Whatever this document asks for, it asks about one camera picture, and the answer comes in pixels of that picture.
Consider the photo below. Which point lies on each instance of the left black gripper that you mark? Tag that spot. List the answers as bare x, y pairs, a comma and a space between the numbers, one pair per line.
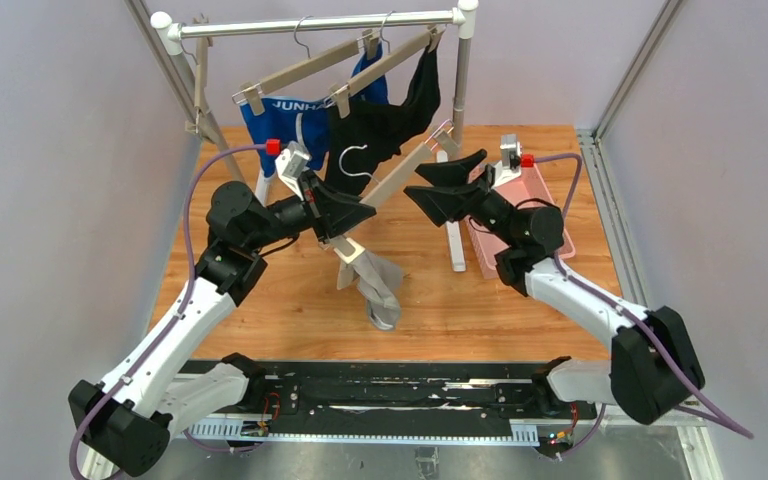
319, 207

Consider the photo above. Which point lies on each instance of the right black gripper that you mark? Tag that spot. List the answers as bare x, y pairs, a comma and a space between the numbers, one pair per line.
478, 198

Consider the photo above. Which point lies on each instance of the beige hanger of grey underwear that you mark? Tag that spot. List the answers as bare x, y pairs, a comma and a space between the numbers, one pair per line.
442, 139

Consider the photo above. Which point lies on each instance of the grey underwear beige waistband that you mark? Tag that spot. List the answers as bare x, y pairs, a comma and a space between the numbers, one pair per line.
377, 279

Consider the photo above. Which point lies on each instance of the blue underwear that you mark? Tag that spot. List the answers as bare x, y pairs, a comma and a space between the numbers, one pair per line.
288, 119

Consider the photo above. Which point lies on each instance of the beige hanger of blue underwear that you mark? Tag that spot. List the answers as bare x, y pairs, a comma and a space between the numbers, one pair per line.
254, 93

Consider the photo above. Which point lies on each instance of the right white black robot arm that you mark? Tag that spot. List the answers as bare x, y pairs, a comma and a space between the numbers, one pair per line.
653, 367

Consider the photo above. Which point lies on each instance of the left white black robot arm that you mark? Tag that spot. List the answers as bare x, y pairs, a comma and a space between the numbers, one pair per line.
131, 415

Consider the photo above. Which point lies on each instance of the black underwear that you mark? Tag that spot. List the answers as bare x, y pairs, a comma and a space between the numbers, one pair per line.
373, 133

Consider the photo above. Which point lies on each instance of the beige hanger of black underwear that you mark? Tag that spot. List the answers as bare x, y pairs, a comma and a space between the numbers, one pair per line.
340, 97

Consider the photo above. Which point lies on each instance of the empty beige clip hanger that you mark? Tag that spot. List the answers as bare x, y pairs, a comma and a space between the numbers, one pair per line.
201, 106

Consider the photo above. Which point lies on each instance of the pink plastic basket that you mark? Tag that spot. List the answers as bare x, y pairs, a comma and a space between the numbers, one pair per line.
528, 219

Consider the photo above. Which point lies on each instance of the white metal clothes rack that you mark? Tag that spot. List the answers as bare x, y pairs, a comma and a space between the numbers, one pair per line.
171, 35

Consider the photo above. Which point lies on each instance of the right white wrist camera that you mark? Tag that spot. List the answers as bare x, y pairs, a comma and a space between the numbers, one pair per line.
508, 168

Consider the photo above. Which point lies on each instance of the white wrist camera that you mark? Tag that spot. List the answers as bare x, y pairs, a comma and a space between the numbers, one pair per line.
508, 168
290, 164

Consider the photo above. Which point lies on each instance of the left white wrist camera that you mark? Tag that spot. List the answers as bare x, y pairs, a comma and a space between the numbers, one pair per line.
290, 164

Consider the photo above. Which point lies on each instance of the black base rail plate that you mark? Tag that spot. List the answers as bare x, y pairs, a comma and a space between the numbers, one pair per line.
408, 402

